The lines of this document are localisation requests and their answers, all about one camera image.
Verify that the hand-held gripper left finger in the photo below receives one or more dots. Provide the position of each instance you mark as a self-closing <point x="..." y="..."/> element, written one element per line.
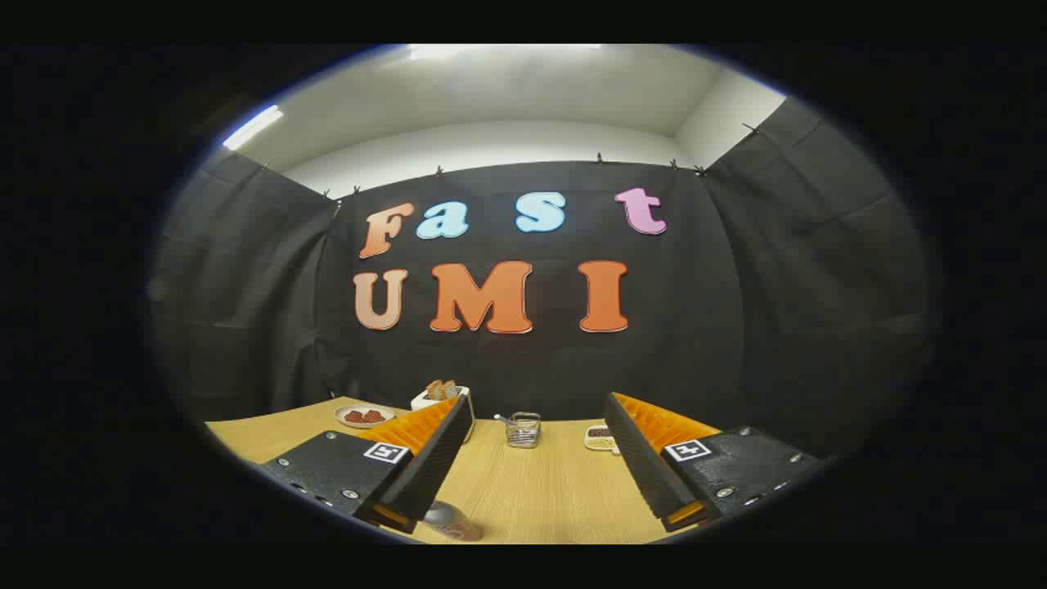
<point x="433" y="466"/>

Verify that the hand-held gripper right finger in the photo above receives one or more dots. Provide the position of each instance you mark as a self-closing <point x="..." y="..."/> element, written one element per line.
<point x="638" y="466"/>

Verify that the silver juice bottle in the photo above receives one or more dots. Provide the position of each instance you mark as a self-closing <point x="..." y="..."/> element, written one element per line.
<point x="446" y="515"/>

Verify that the white divided snack tray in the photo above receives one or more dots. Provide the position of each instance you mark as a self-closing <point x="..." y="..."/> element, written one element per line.
<point x="599" y="442"/>

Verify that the white toaster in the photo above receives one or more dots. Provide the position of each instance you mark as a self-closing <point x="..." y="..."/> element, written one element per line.
<point x="425" y="402"/>

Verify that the toast slice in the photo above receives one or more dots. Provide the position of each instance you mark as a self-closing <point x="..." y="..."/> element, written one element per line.
<point x="450" y="388"/>
<point x="433" y="388"/>

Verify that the white round plate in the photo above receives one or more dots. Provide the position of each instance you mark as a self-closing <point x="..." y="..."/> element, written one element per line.
<point x="343" y="421"/>

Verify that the wooden table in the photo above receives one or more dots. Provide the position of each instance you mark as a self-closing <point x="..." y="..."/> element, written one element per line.
<point x="532" y="491"/>

